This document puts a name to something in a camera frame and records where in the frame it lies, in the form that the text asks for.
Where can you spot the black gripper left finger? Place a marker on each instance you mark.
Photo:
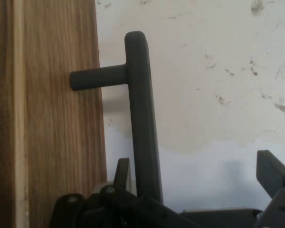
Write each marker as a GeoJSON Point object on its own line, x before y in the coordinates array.
{"type": "Point", "coordinates": [122, 173]}

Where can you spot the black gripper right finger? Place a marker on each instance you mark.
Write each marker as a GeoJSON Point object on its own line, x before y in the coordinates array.
{"type": "Point", "coordinates": [273, 171]}

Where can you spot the wooden cabinet door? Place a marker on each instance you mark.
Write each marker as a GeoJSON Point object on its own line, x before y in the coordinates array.
{"type": "Point", "coordinates": [50, 114]}

